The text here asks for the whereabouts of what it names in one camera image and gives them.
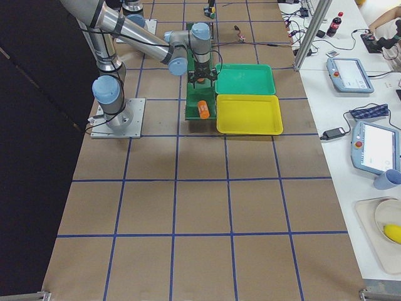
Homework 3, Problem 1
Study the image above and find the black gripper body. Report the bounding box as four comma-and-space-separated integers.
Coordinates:
187, 61, 217, 82

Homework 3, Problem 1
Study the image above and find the orange cylinder with 4680 text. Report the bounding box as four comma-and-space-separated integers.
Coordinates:
197, 100, 210, 119

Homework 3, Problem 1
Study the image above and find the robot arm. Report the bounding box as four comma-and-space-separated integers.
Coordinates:
122, 0, 143, 16
62, 1, 218, 139

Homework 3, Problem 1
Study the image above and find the green conveyor belt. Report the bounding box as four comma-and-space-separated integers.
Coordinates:
185, 23, 216, 121

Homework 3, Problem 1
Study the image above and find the green plastic tray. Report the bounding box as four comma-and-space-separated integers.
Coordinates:
214, 63, 276, 95

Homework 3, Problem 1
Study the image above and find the yellow plastic tray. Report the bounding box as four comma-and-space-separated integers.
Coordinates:
216, 94, 283, 135

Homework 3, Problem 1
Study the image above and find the black power adapter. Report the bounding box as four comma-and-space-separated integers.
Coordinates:
320, 127, 346, 140

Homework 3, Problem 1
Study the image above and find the teach pendant tablet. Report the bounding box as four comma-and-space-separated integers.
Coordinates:
326, 57, 374, 94

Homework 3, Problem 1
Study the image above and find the cola bottle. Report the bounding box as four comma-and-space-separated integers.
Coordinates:
326, 11, 343, 37

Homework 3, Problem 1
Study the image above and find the blue patterned cloth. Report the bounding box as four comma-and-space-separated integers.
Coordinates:
349, 104, 390, 120

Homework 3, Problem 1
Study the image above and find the blue cup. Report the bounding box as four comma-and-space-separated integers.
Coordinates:
373, 169, 400, 190

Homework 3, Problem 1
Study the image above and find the beige tray with bowl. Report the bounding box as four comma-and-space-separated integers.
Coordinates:
355, 197, 400, 275

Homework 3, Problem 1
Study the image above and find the yellow fruit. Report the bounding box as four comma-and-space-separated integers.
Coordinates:
383, 224, 401, 244

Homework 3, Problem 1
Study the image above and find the red black power cable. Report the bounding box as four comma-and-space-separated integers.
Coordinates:
211, 24, 294, 51

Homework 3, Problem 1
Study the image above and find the tangle of black cables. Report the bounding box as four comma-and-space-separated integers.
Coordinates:
278, 0, 317, 57

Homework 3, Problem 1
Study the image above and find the aluminium frame post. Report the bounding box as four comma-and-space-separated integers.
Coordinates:
293, 0, 332, 71

